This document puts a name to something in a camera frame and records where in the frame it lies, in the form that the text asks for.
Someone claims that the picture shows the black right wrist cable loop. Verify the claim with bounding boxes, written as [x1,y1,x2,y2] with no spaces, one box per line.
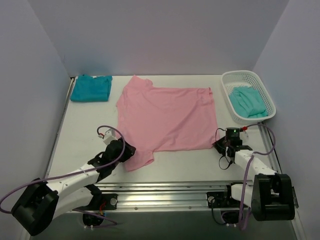
[214,127,234,171]

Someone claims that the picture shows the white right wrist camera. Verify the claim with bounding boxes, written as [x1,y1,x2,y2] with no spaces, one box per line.
[240,126,249,139]

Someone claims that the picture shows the pink t-shirt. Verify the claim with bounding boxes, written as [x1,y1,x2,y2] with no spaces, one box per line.
[116,75,218,172]

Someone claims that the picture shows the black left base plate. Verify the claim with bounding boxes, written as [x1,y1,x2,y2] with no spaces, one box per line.
[83,193,118,211]

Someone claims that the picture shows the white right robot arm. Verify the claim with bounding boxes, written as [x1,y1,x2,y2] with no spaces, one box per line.
[213,126,295,222]

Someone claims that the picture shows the teal folded t-shirt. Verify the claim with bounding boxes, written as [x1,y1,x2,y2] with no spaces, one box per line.
[70,74,113,103]

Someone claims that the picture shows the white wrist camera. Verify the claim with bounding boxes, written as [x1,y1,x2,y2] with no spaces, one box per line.
[98,129,117,146]
[240,126,249,139]

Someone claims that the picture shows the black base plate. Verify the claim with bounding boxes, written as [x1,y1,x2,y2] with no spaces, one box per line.
[83,193,118,211]
[206,190,242,209]

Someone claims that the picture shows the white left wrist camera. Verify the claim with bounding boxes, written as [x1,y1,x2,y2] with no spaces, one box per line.
[98,129,117,146]

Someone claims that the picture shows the aluminium rail frame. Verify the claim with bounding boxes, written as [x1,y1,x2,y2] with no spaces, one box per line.
[84,181,241,213]

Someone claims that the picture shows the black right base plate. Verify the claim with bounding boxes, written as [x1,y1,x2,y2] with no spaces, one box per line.
[206,190,242,209]

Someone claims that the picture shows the mint green t-shirt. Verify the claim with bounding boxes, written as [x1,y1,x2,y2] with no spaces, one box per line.
[229,86,268,119]

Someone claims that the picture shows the white perforated plastic basket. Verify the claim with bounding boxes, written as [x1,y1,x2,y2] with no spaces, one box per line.
[220,70,276,125]

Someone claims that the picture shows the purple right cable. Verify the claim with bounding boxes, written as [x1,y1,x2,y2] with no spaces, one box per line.
[239,123,276,230]

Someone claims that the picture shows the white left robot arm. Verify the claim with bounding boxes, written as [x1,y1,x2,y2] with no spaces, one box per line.
[10,138,136,236]

